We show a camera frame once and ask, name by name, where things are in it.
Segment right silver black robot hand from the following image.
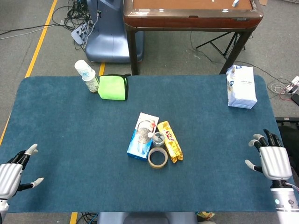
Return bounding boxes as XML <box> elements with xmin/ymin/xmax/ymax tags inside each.
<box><xmin>244</xmin><ymin>129</ymin><xmax>294</xmax><ymax>188</ymax></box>

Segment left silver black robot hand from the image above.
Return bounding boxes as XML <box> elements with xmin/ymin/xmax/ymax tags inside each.
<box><xmin>0</xmin><ymin>143</ymin><xmax>44</xmax><ymax>200</ymax></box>

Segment clear glass test tube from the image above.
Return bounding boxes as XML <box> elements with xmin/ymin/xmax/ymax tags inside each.
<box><xmin>147</xmin><ymin>132</ymin><xmax>164</xmax><ymax>143</ymax></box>

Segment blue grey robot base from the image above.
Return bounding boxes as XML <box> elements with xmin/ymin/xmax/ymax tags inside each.
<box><xmin>85</xmin><ymin>0</ymin><xmax>145</xmax><ymax>63</ymax></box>

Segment yellow packing tape roll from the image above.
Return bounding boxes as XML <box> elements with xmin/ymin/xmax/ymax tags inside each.
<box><xmin>147</xmin><ymin>147</ymin><xmax>168</xmax><ymax>169</ymax></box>

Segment black equipment case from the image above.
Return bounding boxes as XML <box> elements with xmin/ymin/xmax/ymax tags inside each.
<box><xmin>275</xmin><ymin>116</ymin><xmax>299</xmax><ymax>173</ymax></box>

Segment blue table mat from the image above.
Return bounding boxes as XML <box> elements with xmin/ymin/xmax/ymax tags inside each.
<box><xmin>0</xmin><ymin>74</ymin><xmax>294</xmax><ymax>213</ymax></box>

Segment white tissue pack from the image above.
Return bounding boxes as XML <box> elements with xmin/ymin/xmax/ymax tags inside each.
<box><xmin>226</xmin><ymin>64</ymin><xmax>258</xmax><ymax>110</ymax></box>

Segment white power strip with plugs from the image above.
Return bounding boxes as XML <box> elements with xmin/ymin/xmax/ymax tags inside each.
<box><xmin>286</xmin><ymin>76</ymin><xmax>299</xmax><ymax>94</ymax></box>

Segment crumpled snack wrapper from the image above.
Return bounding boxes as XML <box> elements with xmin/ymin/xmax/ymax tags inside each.
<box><xmin>196</xmin><ymin>211</ymin><xmax>215</xmax><ymax>221</ymax></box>

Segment golden snack packet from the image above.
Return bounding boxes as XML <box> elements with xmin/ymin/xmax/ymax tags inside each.
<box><xmin>157</xmin><ymin>120</ymin><xmax>185</xmax><ymax>164</ymax></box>

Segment small clear glass jar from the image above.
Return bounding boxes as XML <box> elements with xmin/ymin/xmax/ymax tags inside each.
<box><xmin>152</xmin><ymin>132</ymin><xmax>167</xmax><ymax>148</ymax></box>

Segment tea bottle with label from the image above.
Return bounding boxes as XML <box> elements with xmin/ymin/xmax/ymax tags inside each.
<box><xmin>82</xmin><ymin>76</ymin><xmax>100</xmax><ymax>94</ymax></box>

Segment black tripod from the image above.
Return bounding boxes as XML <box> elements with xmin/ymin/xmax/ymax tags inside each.
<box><xmin>195</xmin><ymin>31</ymin><xmax>246</xmax><ymax>59</ymax></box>

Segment white paper cup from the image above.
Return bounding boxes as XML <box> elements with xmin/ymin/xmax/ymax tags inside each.
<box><xmin>74</xmin><ymin>59</ymin><xmax>96</xmax><ymax>82</ymax></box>

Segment blue cookie box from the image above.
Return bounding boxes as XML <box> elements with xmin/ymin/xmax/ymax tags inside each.
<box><xmin>127</xmin><ymin>112</ymin><xmax>160</xmax><ymax>161</ymax></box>

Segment green folded microfibre cloth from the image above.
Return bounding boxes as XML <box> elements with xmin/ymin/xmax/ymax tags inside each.
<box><xmin>97</xmin><ymin>73</ymin><xmax>132</xmax><ymax>101</ymax></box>

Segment grey blue robot torso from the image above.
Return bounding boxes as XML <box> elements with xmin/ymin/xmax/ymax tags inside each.
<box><xmin>97</xmin><ymin>211</ymin><xmax>198</xmax><ymax>224</ymax></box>

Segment brown mahjong table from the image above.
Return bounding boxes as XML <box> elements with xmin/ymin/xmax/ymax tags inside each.
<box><xmin>123</xmin><ymin>0</ymin><xmax>264</xmax><ymax>76</ymax></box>

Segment blue black cable bundle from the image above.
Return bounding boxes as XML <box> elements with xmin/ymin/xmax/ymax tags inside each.
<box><xmin>80</xmin><ymin>212</ymin><xmax>99</xmax><ymax>224</ymax></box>

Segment black floor cable tangle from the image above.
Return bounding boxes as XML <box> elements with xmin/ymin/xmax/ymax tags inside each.
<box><xmin>51</xmin><ymin>0</ymin><xmax>94</xmax><ymax>51</ymax></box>

